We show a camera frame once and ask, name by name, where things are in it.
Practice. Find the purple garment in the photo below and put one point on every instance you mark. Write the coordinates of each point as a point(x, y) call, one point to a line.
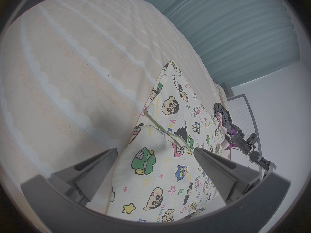
point(232, 130)

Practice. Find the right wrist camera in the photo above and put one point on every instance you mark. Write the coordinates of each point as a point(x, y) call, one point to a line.
point(252, 137)

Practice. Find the grey bedside table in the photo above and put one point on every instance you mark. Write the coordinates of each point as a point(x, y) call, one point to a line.
point(228, 88)

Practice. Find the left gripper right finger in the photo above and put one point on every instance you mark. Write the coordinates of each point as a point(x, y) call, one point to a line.
point(223, 176)

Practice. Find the white printed pyjama top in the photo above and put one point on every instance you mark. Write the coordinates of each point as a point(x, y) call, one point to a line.
point(170, 130)

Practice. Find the pink garment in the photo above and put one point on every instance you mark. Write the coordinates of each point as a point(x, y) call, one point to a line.
point(220, 119)

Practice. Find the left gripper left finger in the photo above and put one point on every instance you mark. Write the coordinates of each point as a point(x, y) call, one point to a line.
point(94, 171)

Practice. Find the blue-green curtain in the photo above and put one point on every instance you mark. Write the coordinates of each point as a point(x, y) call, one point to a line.
point(230, 33)

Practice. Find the cream pillow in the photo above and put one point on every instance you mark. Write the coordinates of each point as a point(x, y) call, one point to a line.
point(220, 91)

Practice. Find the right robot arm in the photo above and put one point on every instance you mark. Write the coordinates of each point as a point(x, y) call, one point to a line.
point(261, 161)

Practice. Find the bed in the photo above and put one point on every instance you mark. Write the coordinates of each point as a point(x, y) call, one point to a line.
point(73, 69)

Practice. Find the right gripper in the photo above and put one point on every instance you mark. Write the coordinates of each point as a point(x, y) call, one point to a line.
point(239, 139)

